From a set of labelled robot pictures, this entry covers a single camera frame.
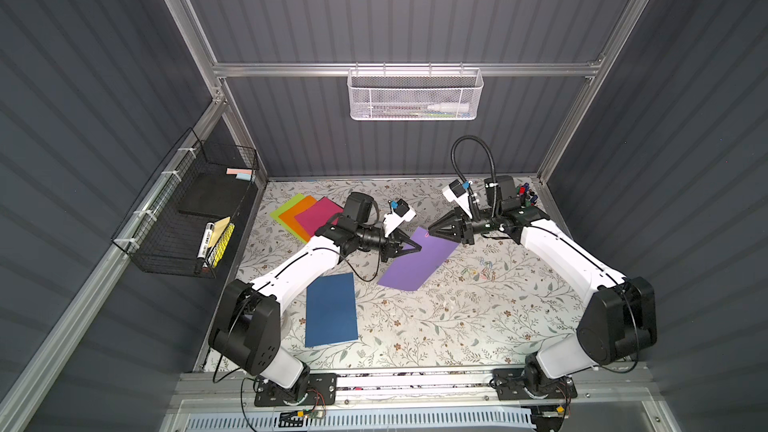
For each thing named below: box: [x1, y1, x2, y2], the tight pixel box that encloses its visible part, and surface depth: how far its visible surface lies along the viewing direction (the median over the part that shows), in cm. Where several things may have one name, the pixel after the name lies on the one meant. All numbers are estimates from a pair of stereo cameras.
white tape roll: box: [280, 310, 292, 340], surface depth 84 cm
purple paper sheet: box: [377, 226, 460, 291], surface depth 75 cm
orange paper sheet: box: [278, 195, 317, 243], surface depth 114 cm
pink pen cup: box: [516, 182, 532, 208], surface depth 99 cm
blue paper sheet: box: [305, 272, 358, 348], surface depth 88 cm
